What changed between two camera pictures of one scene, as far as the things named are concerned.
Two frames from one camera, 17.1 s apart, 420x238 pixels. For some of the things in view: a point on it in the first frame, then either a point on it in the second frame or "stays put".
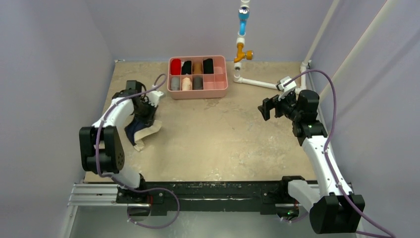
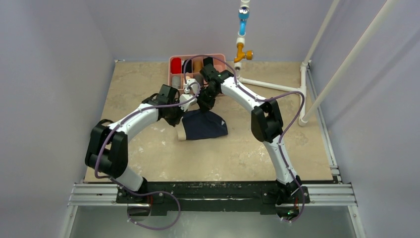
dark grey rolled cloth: [197, 83] stays put
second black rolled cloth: [208, 66] stays put
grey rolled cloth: [175, 84] stays put
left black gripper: [148, 119] → [176, 120]
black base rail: [266, 196] stays put
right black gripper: [272, 107] → [205, 102]
